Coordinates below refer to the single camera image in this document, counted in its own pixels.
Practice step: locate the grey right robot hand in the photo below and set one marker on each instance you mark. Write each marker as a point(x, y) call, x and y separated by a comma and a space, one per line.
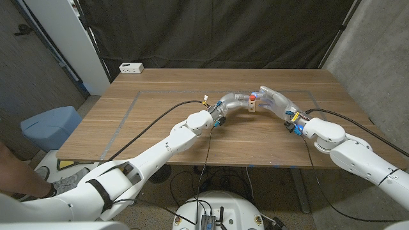
point(281, 102)

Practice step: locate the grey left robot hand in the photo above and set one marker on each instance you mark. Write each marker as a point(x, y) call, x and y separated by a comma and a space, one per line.
point(228, 103)

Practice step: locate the wooden block with holes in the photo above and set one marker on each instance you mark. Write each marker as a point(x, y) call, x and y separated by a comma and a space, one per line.
point(252, 106)

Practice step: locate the red-headed wooden screw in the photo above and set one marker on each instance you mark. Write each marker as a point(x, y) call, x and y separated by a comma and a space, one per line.
point(252, 97)

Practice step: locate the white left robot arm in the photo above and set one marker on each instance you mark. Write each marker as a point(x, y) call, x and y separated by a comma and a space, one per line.
point(143, 159)

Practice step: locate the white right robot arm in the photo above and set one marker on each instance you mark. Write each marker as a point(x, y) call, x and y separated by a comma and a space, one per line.
point(361, 159)

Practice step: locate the large wooden board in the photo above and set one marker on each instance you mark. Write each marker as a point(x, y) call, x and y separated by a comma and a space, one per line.
point(159, 91)

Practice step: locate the black backdrop curtain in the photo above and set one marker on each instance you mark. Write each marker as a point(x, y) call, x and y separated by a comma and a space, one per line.
point(207, 32)

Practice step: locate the grey table leg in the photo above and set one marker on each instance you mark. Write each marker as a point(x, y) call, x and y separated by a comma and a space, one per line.
point(300, 188)

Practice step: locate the black backdrop stand pole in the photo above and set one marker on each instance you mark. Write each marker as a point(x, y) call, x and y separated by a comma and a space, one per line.
point(340, 32)
point(92, 41)

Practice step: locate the round black floor grille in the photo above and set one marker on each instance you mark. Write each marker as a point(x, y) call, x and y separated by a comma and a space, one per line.
point(161, 174)

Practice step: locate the white power strip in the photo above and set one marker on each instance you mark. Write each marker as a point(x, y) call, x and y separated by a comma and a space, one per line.
point(131, 67)

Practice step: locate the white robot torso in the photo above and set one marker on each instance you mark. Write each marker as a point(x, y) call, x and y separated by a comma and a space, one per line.
point(230, 207)

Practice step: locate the black antenna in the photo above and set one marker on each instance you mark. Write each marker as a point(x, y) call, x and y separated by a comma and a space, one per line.
point(221, 214)

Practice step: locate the grey electronics module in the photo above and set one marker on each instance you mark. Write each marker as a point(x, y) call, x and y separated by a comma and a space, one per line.
point(208, 222)

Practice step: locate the black floor device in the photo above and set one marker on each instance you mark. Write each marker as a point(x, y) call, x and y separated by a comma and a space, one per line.
point(278, 224)

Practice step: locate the white cabinet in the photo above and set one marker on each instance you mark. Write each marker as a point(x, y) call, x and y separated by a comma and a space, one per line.
point(70, 41)

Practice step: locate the grey sneaker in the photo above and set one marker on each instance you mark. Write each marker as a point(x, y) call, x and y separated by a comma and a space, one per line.
point(68, 182)
point(41, 172)

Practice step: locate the light blue stool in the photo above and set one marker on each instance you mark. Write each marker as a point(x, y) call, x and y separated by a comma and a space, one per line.
point(51, 126)

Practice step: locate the white floor platform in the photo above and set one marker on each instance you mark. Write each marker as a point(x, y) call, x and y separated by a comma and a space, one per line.
point(48, 157)

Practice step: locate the person's bare leg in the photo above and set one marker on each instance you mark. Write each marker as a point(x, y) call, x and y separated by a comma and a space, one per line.
point(19, 179)

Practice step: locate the dark wall rail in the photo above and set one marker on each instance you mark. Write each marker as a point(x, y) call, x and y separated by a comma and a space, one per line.
point(48, 44)

